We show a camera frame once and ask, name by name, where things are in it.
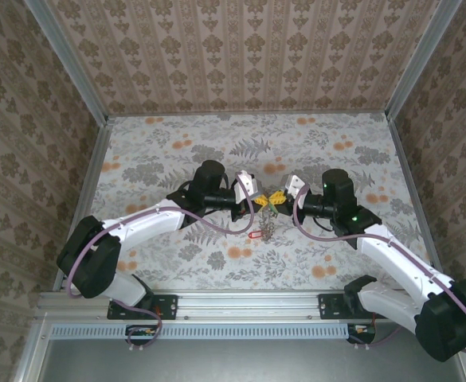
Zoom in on grey sheet metal panel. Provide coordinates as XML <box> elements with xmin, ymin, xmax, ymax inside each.
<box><xmin>37</xmin><ymin>337</ymin><xmax>466</xmax><ymax>382</ymax></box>

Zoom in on white slotted cable duct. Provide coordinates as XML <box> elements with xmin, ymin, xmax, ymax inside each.
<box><xmin>51</xmin><ymin>322</ymin><xmax>351</xmax><ymax>340</ymax></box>

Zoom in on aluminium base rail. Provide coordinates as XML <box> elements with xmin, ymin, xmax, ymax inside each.
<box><xmin>37</xmin><ymin>290</ymin><xmax>463</xmax><ymax>322</ymax></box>

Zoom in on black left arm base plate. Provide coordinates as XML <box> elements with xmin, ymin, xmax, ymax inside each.
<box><xmin>107</xmin><ymin>293</ymin><xmax>178</xmax><ymax>321</ymax></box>

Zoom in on thin aluminium table edge rail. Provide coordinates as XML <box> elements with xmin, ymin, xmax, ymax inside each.
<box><xmin>108</xmin><ymin>112</ymin><xmax>389</xmax><ymax>119</ymax></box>

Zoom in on silver key ring chain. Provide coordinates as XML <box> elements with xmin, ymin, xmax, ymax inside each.
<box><xmin>257</xmin><ymin>205</ymin><xmax>280</xmax><ymax>242</ymax></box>

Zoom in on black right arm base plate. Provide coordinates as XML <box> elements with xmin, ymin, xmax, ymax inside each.
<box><xmin>318</xmin><ymin>293</ymin><xmax>393</xmax><ymax>321</ymax></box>

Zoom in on aluminium side rail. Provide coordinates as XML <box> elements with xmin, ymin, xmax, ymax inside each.
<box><xmin>52</xmin><ymin>118</ymin><xmax>115</xmax><ymax>294</ymax></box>
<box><xmin>386</xmin><ymin>117</ymin><xmax>452</xmax><ymax>290</ymax></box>

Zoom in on aluminium frame post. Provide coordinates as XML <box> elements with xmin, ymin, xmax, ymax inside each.
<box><xmin>24</xmin><ymin>0</ymin><xmax>111</xmax><ymax>125</ymax></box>
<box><xmin>385</xmin><ymin>0</ymin><xmax>464</xmax><ymax>123</ymax></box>

